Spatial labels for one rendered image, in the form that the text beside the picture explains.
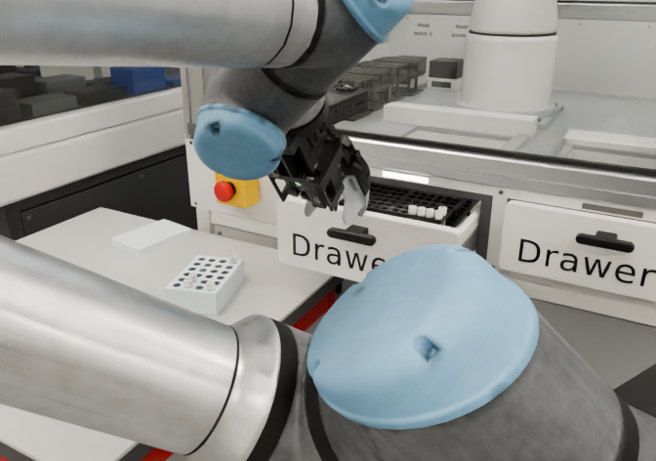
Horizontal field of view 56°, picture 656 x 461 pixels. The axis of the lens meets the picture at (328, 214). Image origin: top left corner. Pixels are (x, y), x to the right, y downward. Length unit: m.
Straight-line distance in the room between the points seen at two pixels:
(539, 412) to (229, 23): 0.26
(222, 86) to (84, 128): 1.03
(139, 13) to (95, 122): 1.22
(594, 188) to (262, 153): 0.58
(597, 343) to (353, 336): 0.76
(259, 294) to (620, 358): 0.58
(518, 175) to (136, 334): 0.71
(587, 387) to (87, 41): 0.31
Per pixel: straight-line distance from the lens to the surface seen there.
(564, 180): 0.96
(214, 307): 0.96
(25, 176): 1.44
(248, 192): 1.15
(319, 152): 0.71
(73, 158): 1.51
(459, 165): 0.99
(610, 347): 1.06
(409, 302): 0.33
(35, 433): 0.82
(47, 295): 0.36
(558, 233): 0.96
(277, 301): 1.00
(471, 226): 0.97
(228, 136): 0.49
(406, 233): 0.86
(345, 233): 0.86
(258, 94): 0.48
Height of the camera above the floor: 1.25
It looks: 22 degrees down
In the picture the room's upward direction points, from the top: straight up
